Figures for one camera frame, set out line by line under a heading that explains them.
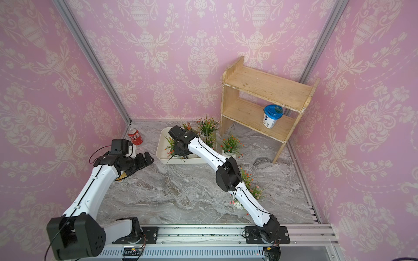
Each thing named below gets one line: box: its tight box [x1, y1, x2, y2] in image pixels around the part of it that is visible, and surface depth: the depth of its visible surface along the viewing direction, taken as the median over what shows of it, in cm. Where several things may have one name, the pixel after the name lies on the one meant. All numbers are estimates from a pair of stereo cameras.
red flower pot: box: [181, 121, 193, 132], surface depth 99 cm
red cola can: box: [127, 127, 144, 146], surface depth 102 cm
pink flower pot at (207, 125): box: [196, 114, 221, 136], surface depth 101 cm
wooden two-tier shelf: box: [219, 56, 321, 164], surface depth 83 cm
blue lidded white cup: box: [262, 104, 284, 129], surface depth 85 cm
